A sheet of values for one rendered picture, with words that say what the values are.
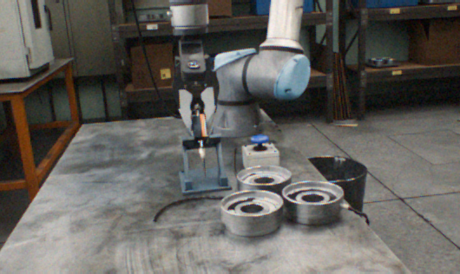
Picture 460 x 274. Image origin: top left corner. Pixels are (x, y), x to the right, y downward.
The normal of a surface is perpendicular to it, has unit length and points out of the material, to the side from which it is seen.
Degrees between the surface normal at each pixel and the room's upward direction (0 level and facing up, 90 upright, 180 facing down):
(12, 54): 88
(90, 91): 90
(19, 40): 90
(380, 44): 90
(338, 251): 0
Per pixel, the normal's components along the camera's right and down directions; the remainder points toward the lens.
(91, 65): 0.13, 0.26
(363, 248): -0.06, -0.96
